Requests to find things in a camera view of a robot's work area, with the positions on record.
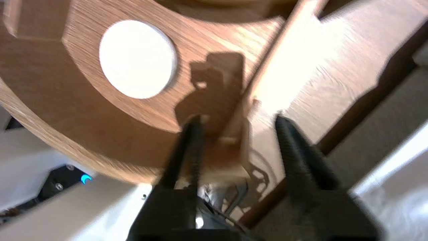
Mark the white and black robot base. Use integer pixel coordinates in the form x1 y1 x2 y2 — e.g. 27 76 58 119
0 109 268 241

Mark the dark brown bed base trim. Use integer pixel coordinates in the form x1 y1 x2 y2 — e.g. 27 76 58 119
239 25 428 229

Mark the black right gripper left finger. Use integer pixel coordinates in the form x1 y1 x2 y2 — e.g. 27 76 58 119
127 115 205 241

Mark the white bed sheet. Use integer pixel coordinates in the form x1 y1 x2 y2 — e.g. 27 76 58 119
348 124 428 241

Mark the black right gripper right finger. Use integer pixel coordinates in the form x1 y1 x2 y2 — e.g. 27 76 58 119
261 114 382 241

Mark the white round smart speaker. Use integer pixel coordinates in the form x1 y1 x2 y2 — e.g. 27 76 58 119
99 20 178 100

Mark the curved wooden table drawer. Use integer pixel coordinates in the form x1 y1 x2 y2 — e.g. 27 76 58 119
0 0 296 184

